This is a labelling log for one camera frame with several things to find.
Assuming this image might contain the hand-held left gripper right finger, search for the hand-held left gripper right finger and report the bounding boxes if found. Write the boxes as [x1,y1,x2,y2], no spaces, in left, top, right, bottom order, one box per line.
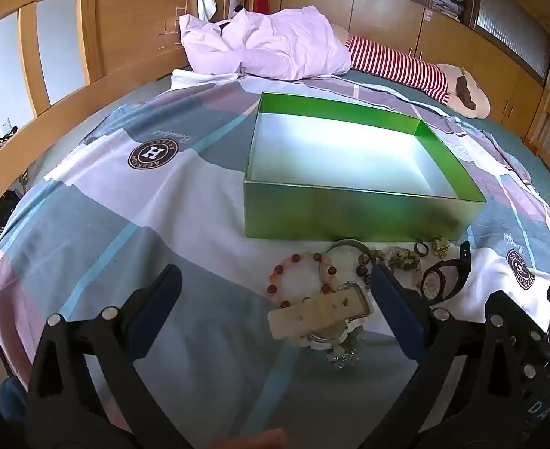
[356,264,544,449]

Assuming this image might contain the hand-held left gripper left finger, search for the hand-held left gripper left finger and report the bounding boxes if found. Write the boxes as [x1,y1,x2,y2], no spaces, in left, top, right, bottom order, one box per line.
[25,264,196,449]

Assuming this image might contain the spotted bead bracelet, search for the spotted bead bracelet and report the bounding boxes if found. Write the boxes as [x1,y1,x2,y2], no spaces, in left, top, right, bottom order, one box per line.
[356,245,423,287]

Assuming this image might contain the silver bangle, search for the silver bangle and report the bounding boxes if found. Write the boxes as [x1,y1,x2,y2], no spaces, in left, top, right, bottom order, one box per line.
[318,239,374,286]

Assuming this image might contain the black wristwatch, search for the black wristwatch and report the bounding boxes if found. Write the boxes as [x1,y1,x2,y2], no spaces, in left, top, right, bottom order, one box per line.
[420,241,473,302]

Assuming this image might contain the clear crystal ornament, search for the clear crystal ornament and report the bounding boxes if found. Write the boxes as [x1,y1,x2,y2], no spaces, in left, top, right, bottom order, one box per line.
[326,327,366,370]

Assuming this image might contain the beige strap wristwatch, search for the beige strap wristwatch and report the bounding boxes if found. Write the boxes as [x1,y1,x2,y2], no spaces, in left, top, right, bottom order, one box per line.
[268,285,374,349]

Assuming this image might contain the green cardboard box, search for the green cardboard box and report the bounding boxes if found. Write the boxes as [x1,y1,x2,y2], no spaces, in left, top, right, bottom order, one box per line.
[243,92,487,241]

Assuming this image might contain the amber bead bracelet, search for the amber bead bracelet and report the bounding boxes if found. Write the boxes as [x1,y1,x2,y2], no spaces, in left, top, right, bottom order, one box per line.
[268,253,338,309]

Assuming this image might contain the printed patchwork bed sheet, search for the printed patchwork bed sheet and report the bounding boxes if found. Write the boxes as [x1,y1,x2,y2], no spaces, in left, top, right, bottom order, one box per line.
[0,68,550,449]

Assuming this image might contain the black bag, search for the black bag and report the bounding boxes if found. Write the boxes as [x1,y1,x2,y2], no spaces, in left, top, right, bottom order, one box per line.
[0,187,23,239]

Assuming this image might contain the dark blue cloth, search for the dark blue cloth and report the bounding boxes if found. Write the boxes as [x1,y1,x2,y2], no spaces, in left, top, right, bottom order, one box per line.
[0,376,28,424]

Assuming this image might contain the striped plush toy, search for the striped plush toy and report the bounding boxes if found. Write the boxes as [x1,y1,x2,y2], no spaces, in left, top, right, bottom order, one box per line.
[333,25,492,119]

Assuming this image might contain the wooden headboard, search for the wooden headboard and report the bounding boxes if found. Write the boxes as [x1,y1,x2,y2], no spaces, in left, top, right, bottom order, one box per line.
[0,0,201,248]

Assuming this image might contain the pink quilt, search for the pink quilt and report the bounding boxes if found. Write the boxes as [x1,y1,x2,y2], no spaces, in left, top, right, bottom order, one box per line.
[179,6,353,80]

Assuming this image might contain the wooden wardrobe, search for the wooden wardrobe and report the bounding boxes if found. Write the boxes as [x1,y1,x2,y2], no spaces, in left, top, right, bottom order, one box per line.
[270,0,550,150]

